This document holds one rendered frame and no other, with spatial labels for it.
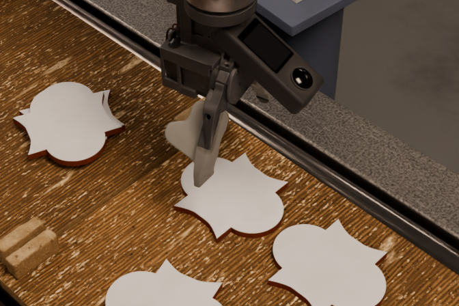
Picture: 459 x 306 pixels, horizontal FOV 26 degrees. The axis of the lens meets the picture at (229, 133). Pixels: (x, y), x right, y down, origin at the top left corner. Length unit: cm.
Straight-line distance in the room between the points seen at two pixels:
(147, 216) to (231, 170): 11
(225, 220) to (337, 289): 15
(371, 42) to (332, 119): 158
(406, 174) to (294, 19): 38
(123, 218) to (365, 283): 28
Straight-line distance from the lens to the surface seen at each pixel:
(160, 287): 106
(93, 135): 121
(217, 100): 98
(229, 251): 110
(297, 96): 96
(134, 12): 145
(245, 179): 116
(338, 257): 109
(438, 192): 121
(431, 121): 263
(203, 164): 102
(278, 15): 151
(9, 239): 110
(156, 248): 111
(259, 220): 112
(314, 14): 152
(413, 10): 298
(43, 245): 109
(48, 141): 121
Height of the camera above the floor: 180
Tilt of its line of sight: 45 degrees down
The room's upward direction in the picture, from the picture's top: straight up
